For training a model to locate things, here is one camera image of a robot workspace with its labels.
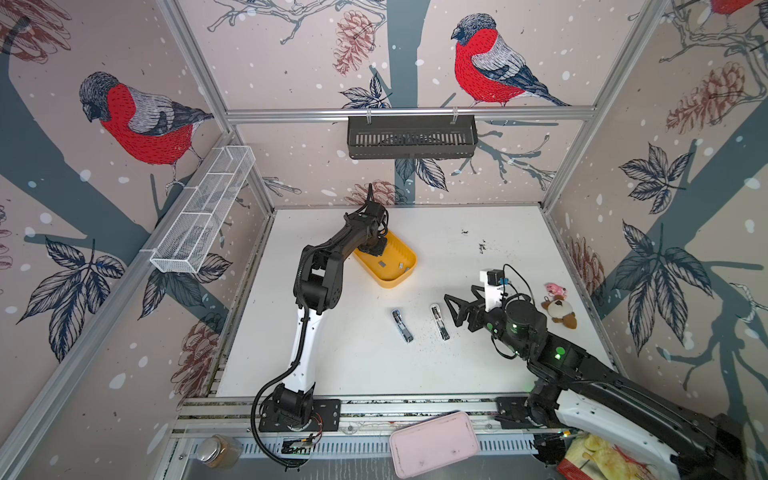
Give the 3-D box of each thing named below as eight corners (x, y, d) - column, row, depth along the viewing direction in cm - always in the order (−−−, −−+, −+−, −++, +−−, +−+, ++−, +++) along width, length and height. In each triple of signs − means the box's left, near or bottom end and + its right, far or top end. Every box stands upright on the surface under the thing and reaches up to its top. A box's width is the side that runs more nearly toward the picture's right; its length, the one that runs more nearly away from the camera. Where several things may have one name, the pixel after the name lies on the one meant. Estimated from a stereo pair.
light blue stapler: (406, 344, 87) (406, 339, 84) (392, 316, 93) (392, 311, 90) (412, 341, 88) (413, 336, 85) (398, 313, 94) (398, 308, 91)
